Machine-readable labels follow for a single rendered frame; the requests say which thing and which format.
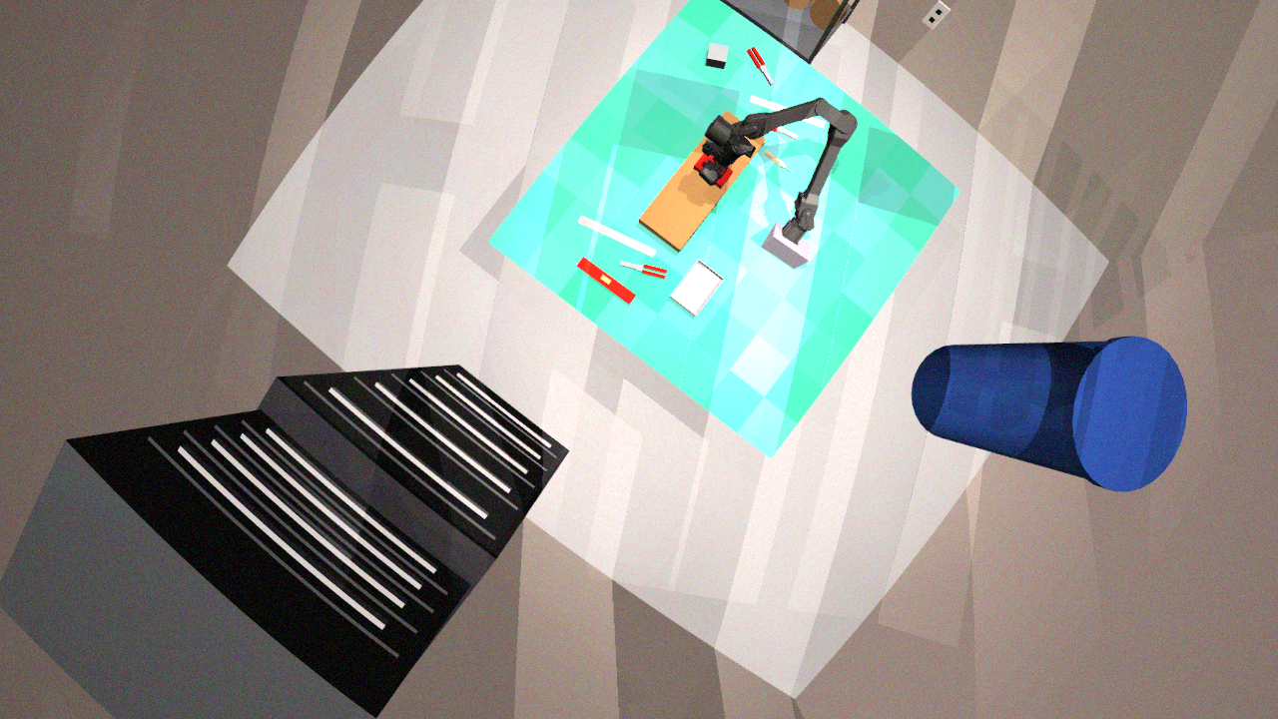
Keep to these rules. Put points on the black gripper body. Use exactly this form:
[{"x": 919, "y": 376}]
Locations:
[{"x": 711, "y": 173}]

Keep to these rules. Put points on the red rectangular block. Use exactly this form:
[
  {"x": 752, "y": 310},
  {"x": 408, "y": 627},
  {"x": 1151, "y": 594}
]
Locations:
[{"x": 726, "y": 173}]

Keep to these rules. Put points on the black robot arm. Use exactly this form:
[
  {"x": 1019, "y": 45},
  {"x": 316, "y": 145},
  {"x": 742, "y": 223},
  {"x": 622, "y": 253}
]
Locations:
[{"x": 843, "y": 125}]

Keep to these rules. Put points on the white flat bar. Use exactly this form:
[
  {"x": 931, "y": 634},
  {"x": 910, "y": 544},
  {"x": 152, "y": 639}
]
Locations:
[
  {"x": 775, "y": 107},
  {"x": 617, "y": 236}
]

